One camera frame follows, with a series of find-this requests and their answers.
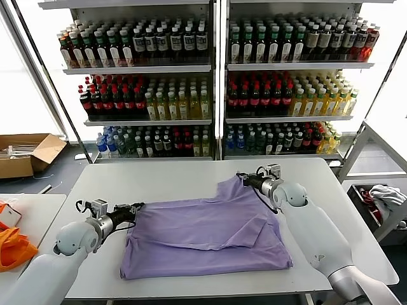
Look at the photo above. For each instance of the dark bottle grey label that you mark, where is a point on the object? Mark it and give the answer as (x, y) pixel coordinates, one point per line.
(361, 43)
(349, 43)
(337, 43)

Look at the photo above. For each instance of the dark window frame post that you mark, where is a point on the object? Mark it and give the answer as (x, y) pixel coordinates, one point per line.
(52, 81)

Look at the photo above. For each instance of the small yellow drink bottle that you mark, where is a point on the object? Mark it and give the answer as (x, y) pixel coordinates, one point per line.
(324, 143)
(334, 143)
(196, 145)
(205, 145)

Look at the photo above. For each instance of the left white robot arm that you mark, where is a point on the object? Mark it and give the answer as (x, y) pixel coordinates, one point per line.
(47, 273)

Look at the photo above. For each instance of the dark bottle beige label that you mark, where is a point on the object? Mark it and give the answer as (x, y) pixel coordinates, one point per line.
(324, 43)
(312, 43)

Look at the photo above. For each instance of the purple t-shirt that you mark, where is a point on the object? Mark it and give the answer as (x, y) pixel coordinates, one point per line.
(203, 235)

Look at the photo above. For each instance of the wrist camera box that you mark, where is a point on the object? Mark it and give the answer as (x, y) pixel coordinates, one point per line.
(271, 171)
(98, 208)

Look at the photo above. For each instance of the blue label water bottle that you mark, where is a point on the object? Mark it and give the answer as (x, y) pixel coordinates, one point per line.
(111, 146)
(240, 143)
(229, 143)
(101, 146)

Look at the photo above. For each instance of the small grey ball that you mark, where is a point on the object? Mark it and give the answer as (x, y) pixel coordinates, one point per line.
(403, 224)

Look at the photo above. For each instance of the yellow juice bottle green label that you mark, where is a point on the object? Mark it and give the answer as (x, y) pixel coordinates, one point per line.
(341, 105)
(194, 107)
(319, 105)
(330, 105)
(161, 108)
(351, 104)
(297, 105)
(205, 107)
(308, 105)
(151, 108)
(182, 108)
(172, 108)

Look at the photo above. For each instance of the white floor strip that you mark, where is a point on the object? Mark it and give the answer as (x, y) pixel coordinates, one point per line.
(46, 188)

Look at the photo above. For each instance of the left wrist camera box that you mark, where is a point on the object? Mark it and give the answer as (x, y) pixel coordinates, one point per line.
(98, 208)

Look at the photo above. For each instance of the grey metal rack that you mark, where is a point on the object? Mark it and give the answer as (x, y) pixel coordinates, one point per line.
(353, 151)

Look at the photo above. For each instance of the black storage crate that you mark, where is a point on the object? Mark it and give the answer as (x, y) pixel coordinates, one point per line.
(356, 202)

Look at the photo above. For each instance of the white grey crumpled garment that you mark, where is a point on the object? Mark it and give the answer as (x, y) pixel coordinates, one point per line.
(386, 196)

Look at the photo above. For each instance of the orange red tea bottle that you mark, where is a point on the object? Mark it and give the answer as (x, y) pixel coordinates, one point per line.
(66, 51)

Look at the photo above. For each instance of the orange fabric bag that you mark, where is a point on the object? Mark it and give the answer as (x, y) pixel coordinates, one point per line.
(12, 250)

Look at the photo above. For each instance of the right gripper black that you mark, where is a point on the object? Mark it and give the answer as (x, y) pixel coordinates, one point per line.
(256, 182)

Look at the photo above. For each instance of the dark bottle white label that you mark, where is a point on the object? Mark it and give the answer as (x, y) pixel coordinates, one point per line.
(161, 46)
(187, 45)
(200, 44)
(175, 45)
(149, 46)
(138, 46)

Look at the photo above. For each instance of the small dark drink bottle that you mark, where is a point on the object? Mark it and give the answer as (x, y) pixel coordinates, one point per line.
(288, 142)
(166, 145)
(157, 145)
(279, 143)
(298, 142)
(147, 146)

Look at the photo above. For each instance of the red cap cola bottle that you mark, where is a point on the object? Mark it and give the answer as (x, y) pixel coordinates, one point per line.
(277, 100)
(266, 100)
(244, 100)
(233, 100)
(129, 103)
(139, 102)
(287, 100)
(255, 100)
(85, 104)
(107, 104)
(118, 103)
(96, 104)

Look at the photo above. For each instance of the white packing material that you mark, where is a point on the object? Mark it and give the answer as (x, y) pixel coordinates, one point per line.
(18, 148)

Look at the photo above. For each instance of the red crumpled garment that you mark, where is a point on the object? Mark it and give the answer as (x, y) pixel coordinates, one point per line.
(365, 196)

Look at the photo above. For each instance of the white side table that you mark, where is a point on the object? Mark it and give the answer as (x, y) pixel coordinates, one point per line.
(31, 209)

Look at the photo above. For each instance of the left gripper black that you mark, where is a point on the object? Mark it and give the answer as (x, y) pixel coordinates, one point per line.
(119, 217)

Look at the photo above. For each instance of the grey metal shelf unit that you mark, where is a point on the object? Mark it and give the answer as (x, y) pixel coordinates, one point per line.
(299, 66)
(139, 69)

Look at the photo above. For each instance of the orange white carton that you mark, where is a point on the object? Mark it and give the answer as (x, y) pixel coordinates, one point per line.
(10, 213)

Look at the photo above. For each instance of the green cap white label bottle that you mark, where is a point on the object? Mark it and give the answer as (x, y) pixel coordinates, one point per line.
(76, 51)
(273, 46)
(88, 51)
(286, 46)
(126, 50)
(299, 46)
(101, 50)
(248, 46)
(114, 50)
(235, 46)
(260, 46)

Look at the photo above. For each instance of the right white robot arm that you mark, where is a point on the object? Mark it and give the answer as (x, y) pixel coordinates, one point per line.
(311, 228)

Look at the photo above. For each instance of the small red label cola bottle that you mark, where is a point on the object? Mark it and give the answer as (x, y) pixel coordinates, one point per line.
(176, 145)
(306, 142)
(316, 142)
(186, 145)

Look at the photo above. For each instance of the red drink bottle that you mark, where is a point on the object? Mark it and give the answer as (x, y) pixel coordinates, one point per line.
(371, 45)

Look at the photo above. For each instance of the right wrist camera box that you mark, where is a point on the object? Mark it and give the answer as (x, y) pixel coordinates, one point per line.
(271, 171)

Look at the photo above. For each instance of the open cardboard box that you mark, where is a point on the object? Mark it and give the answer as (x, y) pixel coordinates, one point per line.
(19, 166)

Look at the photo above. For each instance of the small white floor object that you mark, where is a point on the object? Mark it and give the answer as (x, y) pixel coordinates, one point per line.
(80, 156)

